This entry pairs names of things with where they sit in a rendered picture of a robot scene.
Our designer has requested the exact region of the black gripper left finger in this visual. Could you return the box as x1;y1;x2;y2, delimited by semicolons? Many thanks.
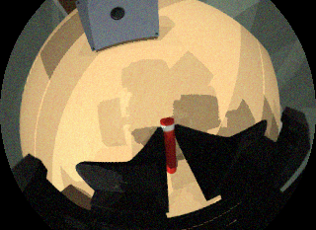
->
75;127;170;213

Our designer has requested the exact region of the red peg with white band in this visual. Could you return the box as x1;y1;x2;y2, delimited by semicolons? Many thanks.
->
161;118;177;174

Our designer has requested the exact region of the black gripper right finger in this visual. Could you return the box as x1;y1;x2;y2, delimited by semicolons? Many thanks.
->
175;119;268;201

